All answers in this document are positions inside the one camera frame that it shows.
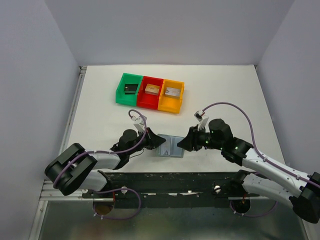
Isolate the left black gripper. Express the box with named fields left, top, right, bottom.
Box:
left=127, top=127, right=167, bottom=156

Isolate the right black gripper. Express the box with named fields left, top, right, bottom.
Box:
left=176, top=123, right=224, bottom=152

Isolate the green leather card holder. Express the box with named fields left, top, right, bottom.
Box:
left=156, top=134, right=185, bottom=158

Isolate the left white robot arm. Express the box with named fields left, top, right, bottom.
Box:
left=44, top=127, right=166, bottom=198

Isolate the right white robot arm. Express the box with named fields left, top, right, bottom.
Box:
left=177, top=119, right=320, bottom=224

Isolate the silver card stack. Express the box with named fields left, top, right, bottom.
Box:
left=164, top=87, right=181, bottom=99

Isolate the copper card stack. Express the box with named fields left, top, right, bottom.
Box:
left=144, top=83, right=160, bottom=96

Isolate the black card stack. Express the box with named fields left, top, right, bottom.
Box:
left=124, top=83, right=138, bottom=95

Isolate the red plastic bin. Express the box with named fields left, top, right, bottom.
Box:
left=136, top=76, right=164, bottom=110

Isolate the yellow plastic bin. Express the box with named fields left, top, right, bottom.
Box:
left=157, top=79, right=185, bottom=114

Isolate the green plastic bin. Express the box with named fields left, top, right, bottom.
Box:
left=115, top=73, right=143, bottom=107

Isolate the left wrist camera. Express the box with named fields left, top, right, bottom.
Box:
left=131, top=115, right=147, bottom=133

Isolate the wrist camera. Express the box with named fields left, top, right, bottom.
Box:
left=131, top=115, right=147, bottom=133
left=194, top=110, right=209, bottom=131

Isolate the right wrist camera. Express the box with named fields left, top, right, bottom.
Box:
left=194, top=110, right=209, bottom=131

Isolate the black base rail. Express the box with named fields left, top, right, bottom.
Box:
left=82, top=170, right=251, bottom=209

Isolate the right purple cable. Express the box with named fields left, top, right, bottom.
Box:
left=199, top=101, right=316, bottom=218

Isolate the purple cable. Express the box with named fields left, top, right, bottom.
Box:
left=199, top=101, right=316, bottom=218
left=52, top=109, right=148, bottom=221

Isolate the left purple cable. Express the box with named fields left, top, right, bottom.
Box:
left=52, top=109, right=148, bottom=221

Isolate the aluminium frame rail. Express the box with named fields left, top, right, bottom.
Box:
left=27, top=65, right=88, bottom=240

